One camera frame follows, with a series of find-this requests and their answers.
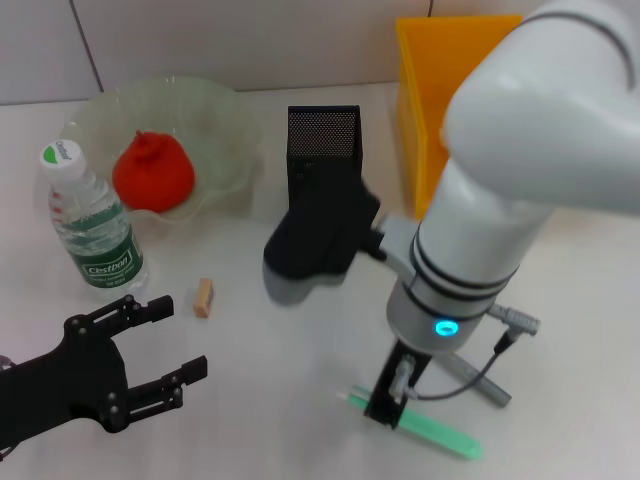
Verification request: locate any orange fruit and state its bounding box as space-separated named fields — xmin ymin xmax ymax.
xmin=111 ymin=129 xmax=196 ymax=215

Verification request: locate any left gripper cable with plug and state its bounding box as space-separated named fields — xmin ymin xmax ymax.
xmin=0 ymin=354 xmax=14 ymax=461

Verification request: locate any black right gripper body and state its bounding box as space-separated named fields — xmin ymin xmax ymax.
xmin=370 ymin=340 xmax=432 ymax=404

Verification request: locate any grey marker pen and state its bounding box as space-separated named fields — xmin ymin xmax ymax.
xmin=447 ymin=354 xmax=513 ymax=409

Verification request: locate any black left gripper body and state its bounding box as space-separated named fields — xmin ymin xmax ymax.
xmin=0 ymin=319 xmax=132 ymax=450

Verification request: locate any black mesh pen holder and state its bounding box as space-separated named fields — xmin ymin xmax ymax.
xmin=286 ymin=104 xmax=362 ymax=211

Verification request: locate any small wooden block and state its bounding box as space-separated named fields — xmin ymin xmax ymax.
xmin=193 ymin=278 xmax=217 ymax=320

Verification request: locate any green pen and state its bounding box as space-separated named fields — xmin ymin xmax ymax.
xmin=337 ymin=383 xmax=485 ymax=464

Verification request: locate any clear plastic water bottle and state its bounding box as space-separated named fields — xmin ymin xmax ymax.
xmin=38 ymin=139 xmax=150 ymax=302

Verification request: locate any green glass fruit plate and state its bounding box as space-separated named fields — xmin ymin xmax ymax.
xmin=37 ymin=74 xmax=264 ymax=229

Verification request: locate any yellow plastic bin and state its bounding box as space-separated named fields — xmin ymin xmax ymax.
xmin=395 ymin=14 xmax=524 ymax=221

